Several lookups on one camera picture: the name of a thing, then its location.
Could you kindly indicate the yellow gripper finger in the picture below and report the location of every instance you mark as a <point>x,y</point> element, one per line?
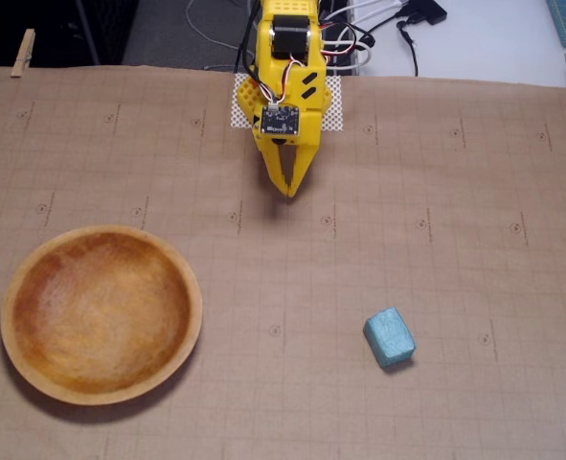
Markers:
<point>304,165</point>
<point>273,165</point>

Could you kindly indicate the blue foam block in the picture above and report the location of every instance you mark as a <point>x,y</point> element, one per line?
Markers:
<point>390,338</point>

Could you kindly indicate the yellow lattice robot base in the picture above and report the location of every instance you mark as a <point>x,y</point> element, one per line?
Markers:
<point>246,98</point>

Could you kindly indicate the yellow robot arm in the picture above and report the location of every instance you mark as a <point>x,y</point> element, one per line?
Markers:
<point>287,6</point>

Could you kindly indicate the round wooden bowl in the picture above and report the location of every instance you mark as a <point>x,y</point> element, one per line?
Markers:
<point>100,316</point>

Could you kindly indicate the black controller box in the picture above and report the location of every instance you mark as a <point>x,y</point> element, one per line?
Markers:
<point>345,67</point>

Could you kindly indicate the white mesh mat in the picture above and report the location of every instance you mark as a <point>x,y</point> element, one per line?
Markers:
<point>337,110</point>

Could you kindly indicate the black adapter hub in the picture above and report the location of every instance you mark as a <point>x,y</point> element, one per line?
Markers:
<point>426,12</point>

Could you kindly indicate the brown gridded paper sheet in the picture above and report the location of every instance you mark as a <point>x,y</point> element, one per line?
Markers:
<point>407,239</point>

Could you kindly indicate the grey metal leg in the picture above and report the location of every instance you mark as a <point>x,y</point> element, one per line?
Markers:
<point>87,33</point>

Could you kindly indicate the black camera circuit board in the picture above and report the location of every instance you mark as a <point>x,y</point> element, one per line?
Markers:
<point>281,121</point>

